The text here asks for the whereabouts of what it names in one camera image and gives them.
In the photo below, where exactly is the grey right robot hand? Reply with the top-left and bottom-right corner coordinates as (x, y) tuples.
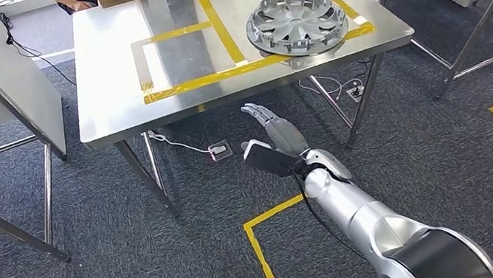
(240, 94), (312, 164)

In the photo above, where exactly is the silver plastic hubcap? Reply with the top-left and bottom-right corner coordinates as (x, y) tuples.
(240, 0), (354, 66)

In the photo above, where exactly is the steel workbench table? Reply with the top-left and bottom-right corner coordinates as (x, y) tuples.
(57, 0), (439, 232)

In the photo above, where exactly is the floor power socket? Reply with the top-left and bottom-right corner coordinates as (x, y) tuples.
(207, 139), (234, 163)
(346, 85), (367, 104)

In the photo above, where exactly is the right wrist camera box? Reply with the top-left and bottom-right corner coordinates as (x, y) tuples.
(239, 132), (305, 183)

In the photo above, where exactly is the white power cable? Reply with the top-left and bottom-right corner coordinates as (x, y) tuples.
(146, 121), (215, 164)
(297, 67), (367, 105)

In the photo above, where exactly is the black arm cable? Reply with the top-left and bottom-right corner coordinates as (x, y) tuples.
(290, 160), (370, 271)

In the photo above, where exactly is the small yellow tape frame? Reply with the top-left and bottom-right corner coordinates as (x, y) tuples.
(129, 15), (252, 107)

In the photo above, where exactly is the large yellow tape frame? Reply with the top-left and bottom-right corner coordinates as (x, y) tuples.
(197, 0), (382, 81)

